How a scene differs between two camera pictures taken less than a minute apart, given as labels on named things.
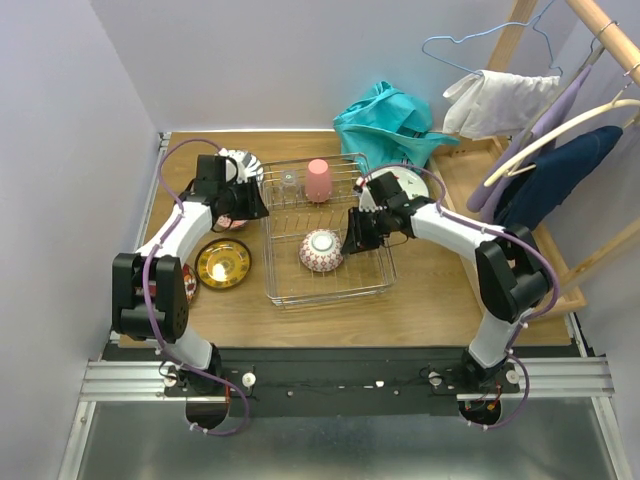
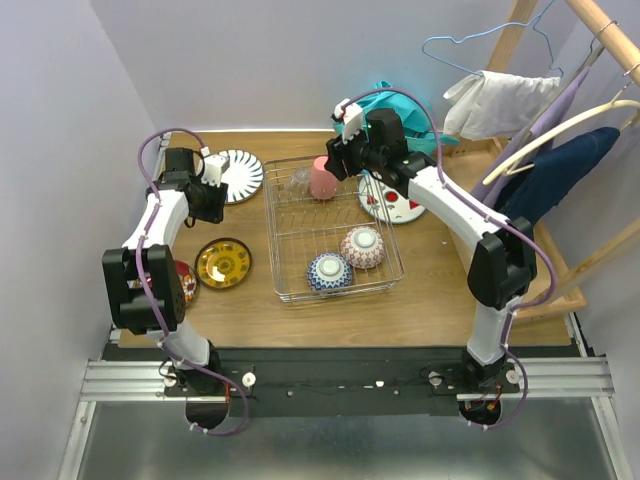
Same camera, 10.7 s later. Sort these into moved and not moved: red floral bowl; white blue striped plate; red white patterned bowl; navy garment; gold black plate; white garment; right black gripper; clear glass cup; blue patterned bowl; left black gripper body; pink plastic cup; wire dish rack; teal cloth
Moved: blue patterned bowl; left black gripper body; red white patterned bowl; right black gripper; clear glass cup
Not moved: pink plastic cup; white blue striped plate; red floral bowl; white garment; wire dish rack; navy garment; teal cloth; gold black plate
